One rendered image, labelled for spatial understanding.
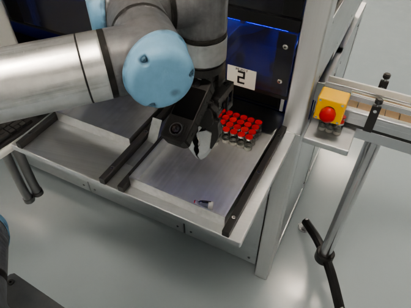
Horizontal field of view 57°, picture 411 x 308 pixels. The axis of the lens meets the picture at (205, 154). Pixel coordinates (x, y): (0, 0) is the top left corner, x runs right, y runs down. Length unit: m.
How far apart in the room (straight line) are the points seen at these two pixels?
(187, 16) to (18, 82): 0.24
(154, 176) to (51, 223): 1.19
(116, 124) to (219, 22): 0.66
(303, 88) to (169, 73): 0.67
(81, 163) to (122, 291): 0.88
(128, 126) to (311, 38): 0.56
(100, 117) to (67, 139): 0.12
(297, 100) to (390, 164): 1.48
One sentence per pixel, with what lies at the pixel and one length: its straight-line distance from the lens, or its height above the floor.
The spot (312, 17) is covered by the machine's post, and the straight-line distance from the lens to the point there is 0.94.
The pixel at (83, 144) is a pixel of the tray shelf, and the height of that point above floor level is 0.88.
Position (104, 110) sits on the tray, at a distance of 1.22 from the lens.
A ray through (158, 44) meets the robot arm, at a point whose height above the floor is 1.43.
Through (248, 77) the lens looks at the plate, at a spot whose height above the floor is 1.03.
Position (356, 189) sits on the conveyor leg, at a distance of 1.42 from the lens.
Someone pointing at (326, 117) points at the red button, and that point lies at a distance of 1.01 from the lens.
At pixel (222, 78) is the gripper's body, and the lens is 0.67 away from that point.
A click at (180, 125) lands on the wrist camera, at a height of 1.23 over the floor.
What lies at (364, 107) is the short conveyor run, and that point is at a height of 0.93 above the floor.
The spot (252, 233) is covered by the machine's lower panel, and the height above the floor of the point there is 0.32.
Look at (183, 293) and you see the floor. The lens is 1.78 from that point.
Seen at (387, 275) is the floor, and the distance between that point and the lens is 1.99.
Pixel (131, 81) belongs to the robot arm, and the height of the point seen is 1.40.
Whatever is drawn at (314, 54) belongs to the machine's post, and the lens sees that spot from 0.97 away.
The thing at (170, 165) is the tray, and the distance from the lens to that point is 1.01.
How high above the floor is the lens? 1.62
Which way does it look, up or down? 45 degrees down
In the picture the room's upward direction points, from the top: straight up
